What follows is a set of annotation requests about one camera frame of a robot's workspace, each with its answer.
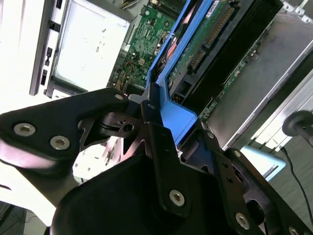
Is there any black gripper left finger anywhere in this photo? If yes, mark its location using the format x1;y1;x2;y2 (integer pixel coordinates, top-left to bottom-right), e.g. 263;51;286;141
0;83;193;219

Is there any hard disk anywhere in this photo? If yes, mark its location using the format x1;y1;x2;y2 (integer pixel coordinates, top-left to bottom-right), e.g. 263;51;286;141
144;0;286;150

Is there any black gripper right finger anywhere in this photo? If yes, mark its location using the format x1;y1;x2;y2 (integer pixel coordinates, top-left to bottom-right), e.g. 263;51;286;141
201;128;313;235

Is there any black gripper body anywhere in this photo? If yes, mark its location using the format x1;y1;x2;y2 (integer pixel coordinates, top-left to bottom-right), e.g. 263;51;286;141
50;153;277;235

